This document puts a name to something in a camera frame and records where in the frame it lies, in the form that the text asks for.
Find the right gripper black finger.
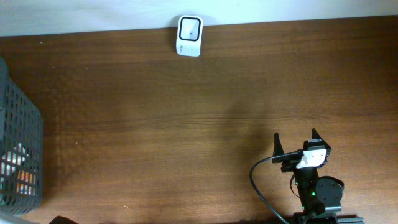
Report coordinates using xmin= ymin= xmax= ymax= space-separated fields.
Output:
xmin=312 ymin=128 xmax=322 ymax=139
xmin=273 ymin=133 xmax=284 ymax=156

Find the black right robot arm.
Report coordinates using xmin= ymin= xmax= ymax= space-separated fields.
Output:
xmin=272 ymin=129 xmax=364 ymax=224

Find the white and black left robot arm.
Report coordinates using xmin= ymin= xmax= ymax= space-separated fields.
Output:
xmin=1 ymin=208 xmax=77 ymax=224

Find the white barcode scanner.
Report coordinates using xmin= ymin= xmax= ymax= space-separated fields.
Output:
xmin=176 ymin=15 xmax=203 ymax=57

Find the dark grey plastic basket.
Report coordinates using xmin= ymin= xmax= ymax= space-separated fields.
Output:
xmin=1 ymin=60 xmax=44 ymax=216

